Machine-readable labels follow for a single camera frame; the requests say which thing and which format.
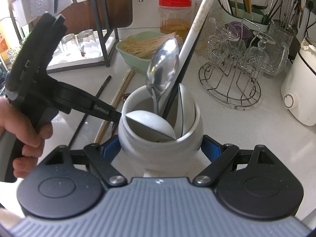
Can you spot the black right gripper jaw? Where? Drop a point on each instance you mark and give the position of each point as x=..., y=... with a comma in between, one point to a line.
x=69, y=97

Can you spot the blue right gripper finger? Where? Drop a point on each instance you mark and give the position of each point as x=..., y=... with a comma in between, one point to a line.
x=111, y=148
x=211, y=148

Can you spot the beige wooden chopsticks pair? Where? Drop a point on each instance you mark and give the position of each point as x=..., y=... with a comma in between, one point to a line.
x=115, y=102

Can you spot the white ceramic spoon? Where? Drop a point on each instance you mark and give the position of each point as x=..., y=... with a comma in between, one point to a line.
x=185, y=112
x=149, y=126

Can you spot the thin black chopstick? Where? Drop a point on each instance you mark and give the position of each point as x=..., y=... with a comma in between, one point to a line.
x=83, y=120

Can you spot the white ceramic utensil jar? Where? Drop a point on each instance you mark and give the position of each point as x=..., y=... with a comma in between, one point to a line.
x=158, y=159

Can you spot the long black chopstick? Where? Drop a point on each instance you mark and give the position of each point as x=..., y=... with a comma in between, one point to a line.
x=179, y=79

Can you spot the silver metal spoon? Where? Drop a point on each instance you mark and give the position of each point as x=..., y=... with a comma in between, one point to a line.
x=161, y=70

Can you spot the white chopstick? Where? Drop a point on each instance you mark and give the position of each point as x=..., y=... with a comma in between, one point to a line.
x=194, y=32

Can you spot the white kitchen appliance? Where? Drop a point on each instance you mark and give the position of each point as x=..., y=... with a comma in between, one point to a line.
x=298, y=90

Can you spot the person's left hand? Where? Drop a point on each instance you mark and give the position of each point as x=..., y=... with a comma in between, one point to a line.
x=14, y=121

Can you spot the white drip tray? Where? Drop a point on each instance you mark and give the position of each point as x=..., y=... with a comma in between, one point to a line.
x=62, y=60

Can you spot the orange label bottle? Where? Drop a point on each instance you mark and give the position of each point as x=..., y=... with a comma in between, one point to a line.
x=5, y=30

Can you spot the white ceramic spoon in jar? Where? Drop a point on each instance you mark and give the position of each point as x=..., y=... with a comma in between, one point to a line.
x=185, y=112

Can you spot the upturned clear glass left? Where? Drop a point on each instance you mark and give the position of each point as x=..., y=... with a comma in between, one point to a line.
x=70, y=45

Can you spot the green plastic basket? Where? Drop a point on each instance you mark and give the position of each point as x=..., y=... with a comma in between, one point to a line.
x=138, y=64

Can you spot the black metal shelf rack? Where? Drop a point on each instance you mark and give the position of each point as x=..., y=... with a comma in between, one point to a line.
x=43, y=35

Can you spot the dried noodles bundle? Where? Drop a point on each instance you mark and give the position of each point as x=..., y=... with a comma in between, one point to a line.
x=146, y=48

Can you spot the large clear glass jug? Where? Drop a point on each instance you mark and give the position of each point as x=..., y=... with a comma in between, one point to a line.
x=278, y=52

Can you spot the red lid plastic jar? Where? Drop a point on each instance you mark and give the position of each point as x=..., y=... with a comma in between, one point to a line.
x=175, y=16

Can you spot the green chopstick holder caddy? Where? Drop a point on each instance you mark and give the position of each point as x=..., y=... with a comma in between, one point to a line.
x=232, y=11

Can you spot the wire glass drying rack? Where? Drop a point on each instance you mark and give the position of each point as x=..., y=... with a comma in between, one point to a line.
x=233, y=60

